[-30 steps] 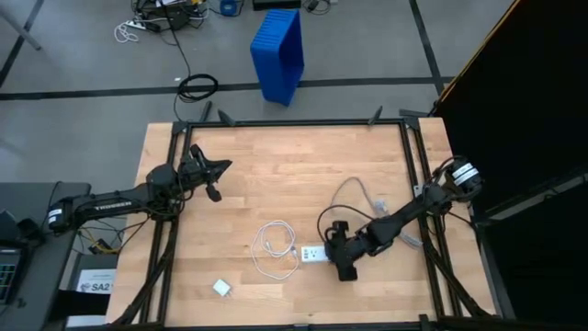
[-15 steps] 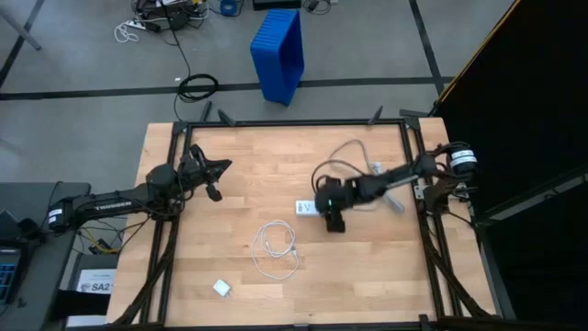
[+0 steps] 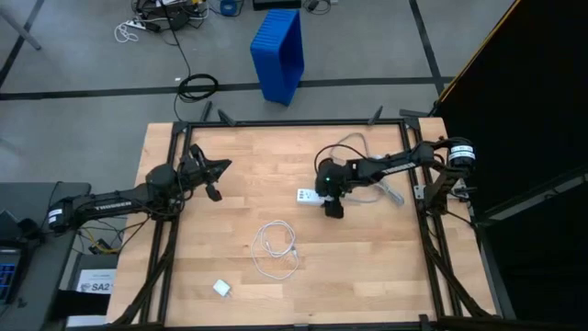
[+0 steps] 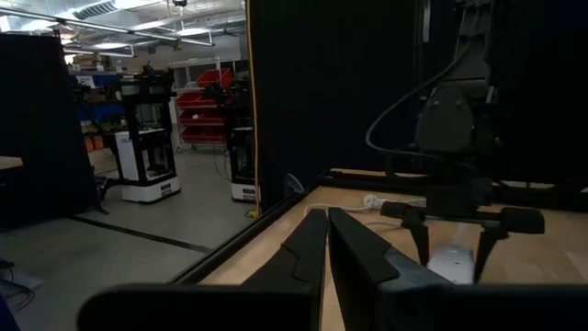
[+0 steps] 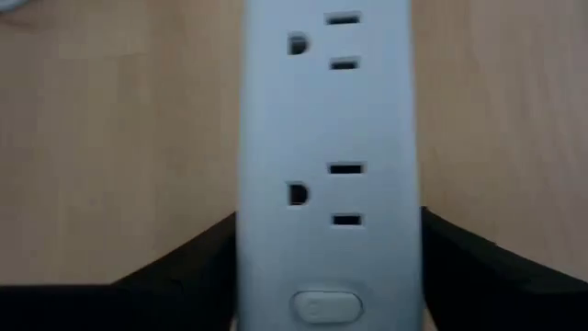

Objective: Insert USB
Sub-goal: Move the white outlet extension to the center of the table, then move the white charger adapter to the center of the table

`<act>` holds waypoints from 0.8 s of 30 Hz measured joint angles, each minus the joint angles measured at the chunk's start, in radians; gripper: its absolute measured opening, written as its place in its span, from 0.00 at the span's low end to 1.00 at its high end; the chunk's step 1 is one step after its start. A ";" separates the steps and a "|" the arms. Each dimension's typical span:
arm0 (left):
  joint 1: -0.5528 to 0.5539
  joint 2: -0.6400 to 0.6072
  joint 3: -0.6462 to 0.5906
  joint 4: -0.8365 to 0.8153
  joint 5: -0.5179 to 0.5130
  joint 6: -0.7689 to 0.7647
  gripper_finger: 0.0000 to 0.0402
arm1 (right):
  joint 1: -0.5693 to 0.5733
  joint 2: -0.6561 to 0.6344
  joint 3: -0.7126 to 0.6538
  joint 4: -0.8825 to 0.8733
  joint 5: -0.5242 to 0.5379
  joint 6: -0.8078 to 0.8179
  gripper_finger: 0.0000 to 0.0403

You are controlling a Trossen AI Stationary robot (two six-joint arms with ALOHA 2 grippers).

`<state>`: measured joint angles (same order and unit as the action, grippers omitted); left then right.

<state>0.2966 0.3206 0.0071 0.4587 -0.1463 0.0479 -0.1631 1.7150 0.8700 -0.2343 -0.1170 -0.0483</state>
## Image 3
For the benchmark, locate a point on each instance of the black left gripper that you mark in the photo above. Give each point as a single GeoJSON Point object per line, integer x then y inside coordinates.
{"type": "Point", "coordinates": [193, 172]}

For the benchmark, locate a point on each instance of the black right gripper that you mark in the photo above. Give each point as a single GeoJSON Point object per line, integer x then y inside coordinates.
{"type": "Point", "coordinates": [337, 177]}

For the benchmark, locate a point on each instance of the white power strip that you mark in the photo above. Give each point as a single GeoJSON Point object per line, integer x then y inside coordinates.
{"type": "Point", "coordinates": [305, 197]}

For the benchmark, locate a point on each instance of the white USB charger adapter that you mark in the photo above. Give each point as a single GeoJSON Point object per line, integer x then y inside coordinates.
{"type": "Point", "coordinates": [221, 288]}

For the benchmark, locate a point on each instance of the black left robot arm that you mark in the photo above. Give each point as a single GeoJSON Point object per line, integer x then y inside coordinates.
{"type": "Point", "coordinates": [110, 204]}

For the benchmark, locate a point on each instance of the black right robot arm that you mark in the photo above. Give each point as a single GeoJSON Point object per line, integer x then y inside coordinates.
{"type": "Point", "coordinates": [395, 166]}

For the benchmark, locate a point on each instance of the blue plastic crate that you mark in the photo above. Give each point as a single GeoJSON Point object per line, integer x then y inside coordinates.
{"type": "Point", "coordinates": [275, 55]}

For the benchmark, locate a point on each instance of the white printed sign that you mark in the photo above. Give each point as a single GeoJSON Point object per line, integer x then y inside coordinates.
{"type": "Point", "coordinates": [98, 282]}

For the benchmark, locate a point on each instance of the blue tape roll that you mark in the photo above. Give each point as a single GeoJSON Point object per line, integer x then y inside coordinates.
{"type": "Point", "coordinates": [222, 8]}

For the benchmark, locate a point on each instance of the black flat box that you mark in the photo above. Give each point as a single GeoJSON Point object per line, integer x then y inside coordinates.
{"type": "Point", "coordinates": [275, 4]}

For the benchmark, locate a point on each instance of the dark grey desk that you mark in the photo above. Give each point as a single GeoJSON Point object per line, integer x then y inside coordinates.
{"type": "Point", "coordinates": [41, 276]}

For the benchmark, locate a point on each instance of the black curtain panel yellow edge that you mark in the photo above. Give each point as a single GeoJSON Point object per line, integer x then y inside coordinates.
{"type": "Point", "coordinates": [528, 92]}

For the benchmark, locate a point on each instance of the laptop with blue keys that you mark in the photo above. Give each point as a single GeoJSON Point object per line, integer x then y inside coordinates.
{"type": "Point", "coordinates": [7, 276]}

